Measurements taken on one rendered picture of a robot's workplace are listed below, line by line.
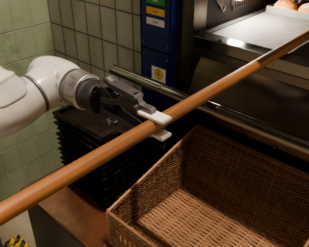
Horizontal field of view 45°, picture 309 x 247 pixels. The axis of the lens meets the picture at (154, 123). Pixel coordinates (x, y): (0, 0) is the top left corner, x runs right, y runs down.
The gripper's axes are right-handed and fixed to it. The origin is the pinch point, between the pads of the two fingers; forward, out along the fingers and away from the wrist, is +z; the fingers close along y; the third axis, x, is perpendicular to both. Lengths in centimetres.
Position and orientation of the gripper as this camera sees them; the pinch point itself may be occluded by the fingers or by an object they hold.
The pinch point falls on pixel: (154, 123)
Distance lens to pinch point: 75.7
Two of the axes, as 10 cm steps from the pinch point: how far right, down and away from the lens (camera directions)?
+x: -6.7, 3.9, -6.4
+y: 0.0, 8.5, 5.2
